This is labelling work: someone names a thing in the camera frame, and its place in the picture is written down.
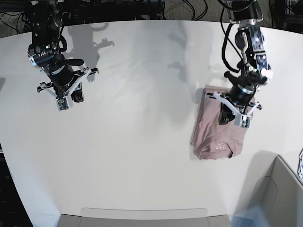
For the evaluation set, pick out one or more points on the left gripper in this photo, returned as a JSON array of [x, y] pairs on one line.
[[240, 97]]

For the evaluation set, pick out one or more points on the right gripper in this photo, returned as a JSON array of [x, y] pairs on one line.
[[62, 78]]

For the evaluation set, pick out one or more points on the pink T-shirt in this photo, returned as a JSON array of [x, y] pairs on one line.
[[211, 140]]

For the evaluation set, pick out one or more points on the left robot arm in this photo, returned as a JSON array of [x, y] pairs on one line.
[[252, 71]]

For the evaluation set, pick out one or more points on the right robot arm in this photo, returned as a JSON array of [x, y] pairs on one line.
[[48, 44]]

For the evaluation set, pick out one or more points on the grey bin right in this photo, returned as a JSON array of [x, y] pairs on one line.
[[280, 194]]

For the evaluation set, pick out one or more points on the blue object corner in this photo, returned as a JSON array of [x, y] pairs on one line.
[[252, 217]]

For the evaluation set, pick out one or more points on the grey tray front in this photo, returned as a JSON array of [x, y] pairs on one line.
[[93, 217]]

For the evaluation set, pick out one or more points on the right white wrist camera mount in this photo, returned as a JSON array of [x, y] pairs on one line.
[[64, 102]]

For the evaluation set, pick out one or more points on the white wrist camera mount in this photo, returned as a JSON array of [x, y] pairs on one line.
[[243, 117], [64, 102]]

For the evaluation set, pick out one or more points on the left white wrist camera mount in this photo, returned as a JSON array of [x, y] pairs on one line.
[[243, 117]]

